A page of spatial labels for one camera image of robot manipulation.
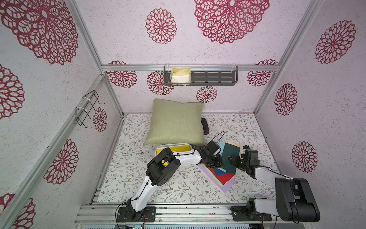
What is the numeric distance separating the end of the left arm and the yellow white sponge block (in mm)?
425

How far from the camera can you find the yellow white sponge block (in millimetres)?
915

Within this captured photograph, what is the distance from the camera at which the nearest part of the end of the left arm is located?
729 millimetres
